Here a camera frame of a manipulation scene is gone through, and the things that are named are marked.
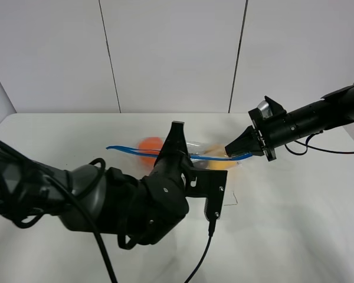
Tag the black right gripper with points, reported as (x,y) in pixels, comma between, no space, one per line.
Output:
(267,135)

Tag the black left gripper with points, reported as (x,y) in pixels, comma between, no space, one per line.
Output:
(158,203)

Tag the clear zip bag blue seal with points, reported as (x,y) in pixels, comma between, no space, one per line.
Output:
(202,155)

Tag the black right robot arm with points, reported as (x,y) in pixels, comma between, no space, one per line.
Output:
(331,111)

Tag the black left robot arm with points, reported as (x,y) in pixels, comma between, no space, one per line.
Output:
(91,196)

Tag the orange round fruit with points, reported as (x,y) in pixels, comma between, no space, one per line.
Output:
(150,145)

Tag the yellow pear fruit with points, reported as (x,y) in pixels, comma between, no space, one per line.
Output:
(218,151)

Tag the dark purple eggplant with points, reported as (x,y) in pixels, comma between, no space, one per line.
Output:
(202,164)

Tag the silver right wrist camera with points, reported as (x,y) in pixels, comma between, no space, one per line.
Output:
(270,108)

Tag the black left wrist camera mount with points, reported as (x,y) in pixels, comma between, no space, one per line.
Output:
(208,184)

